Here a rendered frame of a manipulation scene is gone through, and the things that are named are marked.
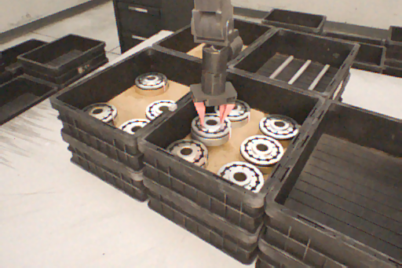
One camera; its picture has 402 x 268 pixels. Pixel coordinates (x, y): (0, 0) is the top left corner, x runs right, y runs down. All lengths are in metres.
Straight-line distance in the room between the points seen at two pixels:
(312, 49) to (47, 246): 1.03
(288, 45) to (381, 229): 0.77
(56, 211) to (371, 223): 0.73
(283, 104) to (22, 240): 0.73
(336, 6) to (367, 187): 3.34
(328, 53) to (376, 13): 2.78
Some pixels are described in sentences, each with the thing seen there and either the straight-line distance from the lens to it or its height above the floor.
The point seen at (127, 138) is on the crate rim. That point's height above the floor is 0.93.
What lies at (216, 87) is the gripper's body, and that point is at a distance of 0.73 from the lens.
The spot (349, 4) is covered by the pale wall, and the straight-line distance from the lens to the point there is 4.01.
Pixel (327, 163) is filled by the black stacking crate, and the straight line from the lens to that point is 0.84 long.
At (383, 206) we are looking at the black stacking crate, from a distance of 0.80.
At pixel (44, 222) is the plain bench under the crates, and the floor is 0.70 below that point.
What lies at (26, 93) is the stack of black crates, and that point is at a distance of 2.14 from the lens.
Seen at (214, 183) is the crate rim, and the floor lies 0.92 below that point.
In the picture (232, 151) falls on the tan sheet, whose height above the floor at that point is 0.83.
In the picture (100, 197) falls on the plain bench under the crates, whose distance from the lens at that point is 0.92.
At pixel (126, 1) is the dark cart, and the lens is 2.51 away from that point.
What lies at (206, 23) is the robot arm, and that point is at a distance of 0.68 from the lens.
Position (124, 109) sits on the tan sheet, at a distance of 0.98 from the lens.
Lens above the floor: 1.38
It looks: 36 degrees down
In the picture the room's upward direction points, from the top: straight up
